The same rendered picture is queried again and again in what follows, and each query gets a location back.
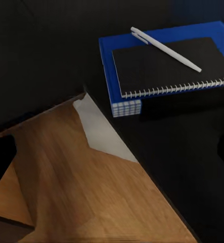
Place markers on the desktop computer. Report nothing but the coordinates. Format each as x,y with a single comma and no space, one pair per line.
99,132

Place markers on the desk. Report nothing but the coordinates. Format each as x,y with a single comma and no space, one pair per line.
49,54

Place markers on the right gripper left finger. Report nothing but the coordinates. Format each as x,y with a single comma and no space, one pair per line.
8,150

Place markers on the notebook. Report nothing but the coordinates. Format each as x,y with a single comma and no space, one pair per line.
146,70

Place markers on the pen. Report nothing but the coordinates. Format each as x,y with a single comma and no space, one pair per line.
149,40

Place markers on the cabinet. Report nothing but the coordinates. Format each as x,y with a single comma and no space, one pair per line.
15,220

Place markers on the folder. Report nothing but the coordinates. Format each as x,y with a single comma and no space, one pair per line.
144,104

